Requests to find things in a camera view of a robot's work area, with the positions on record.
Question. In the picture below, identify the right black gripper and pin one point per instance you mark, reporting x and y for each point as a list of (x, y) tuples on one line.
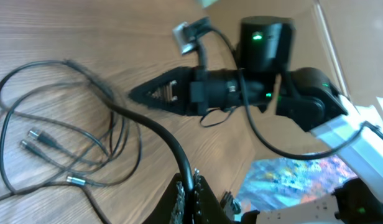
[(178, 91)]

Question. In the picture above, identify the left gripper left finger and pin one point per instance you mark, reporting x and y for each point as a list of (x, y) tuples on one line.
[(171, 206)]

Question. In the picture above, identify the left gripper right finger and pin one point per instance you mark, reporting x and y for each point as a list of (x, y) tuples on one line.
[(207, 208)]

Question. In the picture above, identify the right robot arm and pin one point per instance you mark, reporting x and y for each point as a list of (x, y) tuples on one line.
[(306, 96)]

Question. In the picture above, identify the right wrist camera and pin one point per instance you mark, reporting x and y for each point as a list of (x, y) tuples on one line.
[(186, 35)]

